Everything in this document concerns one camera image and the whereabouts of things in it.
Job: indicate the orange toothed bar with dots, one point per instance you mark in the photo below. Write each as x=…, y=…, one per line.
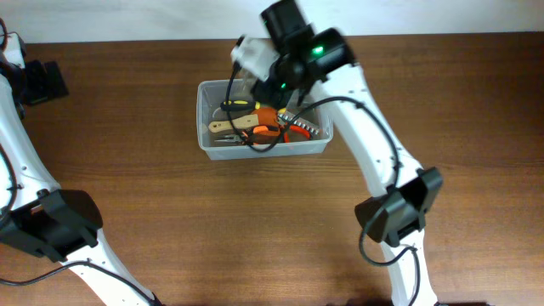
x=286, y=116

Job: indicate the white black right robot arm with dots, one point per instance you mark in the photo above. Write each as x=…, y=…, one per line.
x=322, y=72

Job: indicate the clear screwdriver set case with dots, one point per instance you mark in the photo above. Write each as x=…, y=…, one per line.
x=293, y=100

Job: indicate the small red handled pliers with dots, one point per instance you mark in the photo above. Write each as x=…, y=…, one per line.
x=295, y=129

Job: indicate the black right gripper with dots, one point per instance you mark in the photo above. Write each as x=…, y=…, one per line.
x=265, y=95

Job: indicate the metal file black yellow handle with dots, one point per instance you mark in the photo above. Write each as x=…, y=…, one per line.
x=240, y=105

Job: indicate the clear plastic container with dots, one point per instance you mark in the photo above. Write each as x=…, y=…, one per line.
x=209, y=97

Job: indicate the orange scraper wooden handle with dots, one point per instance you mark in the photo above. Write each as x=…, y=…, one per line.
x=259, y=117

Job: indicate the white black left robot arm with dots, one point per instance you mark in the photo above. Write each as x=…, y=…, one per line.
x=40, y=218

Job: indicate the orange black needle nose pliers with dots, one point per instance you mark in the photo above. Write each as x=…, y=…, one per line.
x=259, y=135

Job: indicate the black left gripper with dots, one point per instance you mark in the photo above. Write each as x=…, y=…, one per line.
x=47, y=87

